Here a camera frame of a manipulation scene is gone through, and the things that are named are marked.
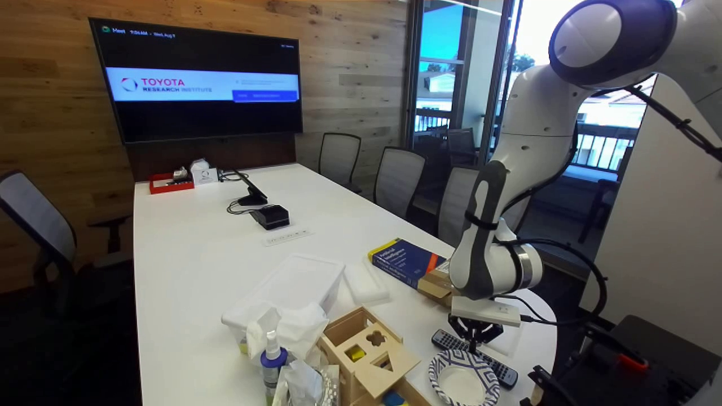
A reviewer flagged clear plastic bag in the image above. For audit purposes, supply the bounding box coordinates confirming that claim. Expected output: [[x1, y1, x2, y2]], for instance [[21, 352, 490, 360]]
[[270, 360, 341, 406]]

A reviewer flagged red tray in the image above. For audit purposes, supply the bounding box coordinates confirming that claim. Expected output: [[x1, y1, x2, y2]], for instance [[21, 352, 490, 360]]
[[148, 173, 195, 193]]

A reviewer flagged grey office chair near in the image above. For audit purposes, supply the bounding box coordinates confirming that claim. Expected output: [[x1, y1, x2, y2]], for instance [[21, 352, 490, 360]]
[[435, 166, 479, 246]]

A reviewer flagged blue cap spray bottle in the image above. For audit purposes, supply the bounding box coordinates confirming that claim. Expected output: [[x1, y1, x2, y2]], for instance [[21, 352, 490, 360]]
[[260, 328, 290, 403]]

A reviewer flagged wooden shape sorter box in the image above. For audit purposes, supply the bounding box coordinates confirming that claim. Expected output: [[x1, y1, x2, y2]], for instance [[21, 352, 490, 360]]
[[319, 306, 431, 406]]

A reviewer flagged black remote control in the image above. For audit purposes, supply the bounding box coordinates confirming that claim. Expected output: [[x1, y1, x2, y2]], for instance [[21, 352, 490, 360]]
[[431, 328, 520, 389]]

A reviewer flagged white tissue box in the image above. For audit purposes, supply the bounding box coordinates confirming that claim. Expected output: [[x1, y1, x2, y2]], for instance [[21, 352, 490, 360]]
[[189, 158, 220, 184]]

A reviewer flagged brown cardboard package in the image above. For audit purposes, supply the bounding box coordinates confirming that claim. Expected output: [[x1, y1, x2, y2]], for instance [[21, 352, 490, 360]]
[[418, 271, 453, 306]]

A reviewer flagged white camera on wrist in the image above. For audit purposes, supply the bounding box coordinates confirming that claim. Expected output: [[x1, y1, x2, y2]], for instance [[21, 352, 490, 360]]
[[452, 296, 522, 326]]

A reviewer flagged grey office chair far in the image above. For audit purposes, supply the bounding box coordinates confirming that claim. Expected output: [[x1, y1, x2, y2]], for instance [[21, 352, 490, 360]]
[[319, 133, 362, 187]]

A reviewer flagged wall mounted television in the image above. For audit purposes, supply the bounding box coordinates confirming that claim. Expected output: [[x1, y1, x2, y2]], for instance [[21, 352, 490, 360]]
[[88, 18, 303, 144]]

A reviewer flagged grey office chair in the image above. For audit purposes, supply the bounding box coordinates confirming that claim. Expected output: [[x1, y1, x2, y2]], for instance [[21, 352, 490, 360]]
[[435, 166, 479, 246], [319, 133, 362, 187], [375, 146, 424, 217], [0, 168, 130, 306]]

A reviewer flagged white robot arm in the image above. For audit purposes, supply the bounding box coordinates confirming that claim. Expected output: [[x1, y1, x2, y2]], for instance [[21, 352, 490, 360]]
[[450, 0, 722, 352]]

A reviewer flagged black table cable hub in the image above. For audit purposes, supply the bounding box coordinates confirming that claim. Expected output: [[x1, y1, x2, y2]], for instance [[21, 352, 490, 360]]
[[226, 173, 268, 213]]

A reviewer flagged grey office chair middle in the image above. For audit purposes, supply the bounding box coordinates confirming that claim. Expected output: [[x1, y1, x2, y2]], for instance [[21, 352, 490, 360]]
[[375, 146, 424, 217]]

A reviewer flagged blue hardcover book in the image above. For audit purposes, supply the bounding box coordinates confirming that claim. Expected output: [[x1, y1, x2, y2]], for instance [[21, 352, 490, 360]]
[[367, 239, 444, 287]]

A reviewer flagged black red clamp stand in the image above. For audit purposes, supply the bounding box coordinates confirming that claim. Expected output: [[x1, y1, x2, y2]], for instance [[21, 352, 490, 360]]
[[524, 316, 720, 406]]

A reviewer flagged black conference speaker box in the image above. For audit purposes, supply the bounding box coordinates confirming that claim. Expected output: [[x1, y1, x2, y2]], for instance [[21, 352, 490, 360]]
[[251, 205, 290, 230]]

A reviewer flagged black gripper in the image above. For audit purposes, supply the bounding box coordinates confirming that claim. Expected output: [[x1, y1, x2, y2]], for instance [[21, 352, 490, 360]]
[[450, 316, 503, 350]]

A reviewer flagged grey office chair left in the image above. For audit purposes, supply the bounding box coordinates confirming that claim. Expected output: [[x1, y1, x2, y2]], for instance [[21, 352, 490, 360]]
[[0, 168, 130, 306]]

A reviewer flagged blue patterned white bowl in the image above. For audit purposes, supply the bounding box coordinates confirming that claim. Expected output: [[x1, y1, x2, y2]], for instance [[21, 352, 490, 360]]
[[427, 350, 502, 406]]

